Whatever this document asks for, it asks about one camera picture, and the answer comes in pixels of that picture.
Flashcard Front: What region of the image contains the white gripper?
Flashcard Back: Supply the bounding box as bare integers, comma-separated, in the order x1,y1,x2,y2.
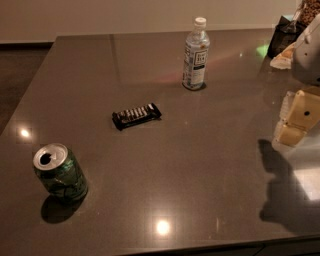
274,14,320,147

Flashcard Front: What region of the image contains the black rxbar chocolate bar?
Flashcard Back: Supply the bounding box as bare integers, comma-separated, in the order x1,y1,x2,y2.
112,103,162,130

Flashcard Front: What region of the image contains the white wrapped snack packet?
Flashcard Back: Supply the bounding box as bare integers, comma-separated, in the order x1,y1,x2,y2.
270,43,295,70

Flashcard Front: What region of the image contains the black snack bag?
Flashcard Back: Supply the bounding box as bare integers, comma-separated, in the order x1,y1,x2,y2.
267,16,306,58

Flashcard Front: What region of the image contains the jar of nuts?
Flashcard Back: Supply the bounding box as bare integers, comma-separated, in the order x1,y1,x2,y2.
298,0,320,26

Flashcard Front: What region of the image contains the clear plastic water bottle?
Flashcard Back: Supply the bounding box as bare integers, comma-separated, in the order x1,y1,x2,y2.
182,17,210,90

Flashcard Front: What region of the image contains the green soda can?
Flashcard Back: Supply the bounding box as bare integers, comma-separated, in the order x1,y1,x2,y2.
33,143,88,204

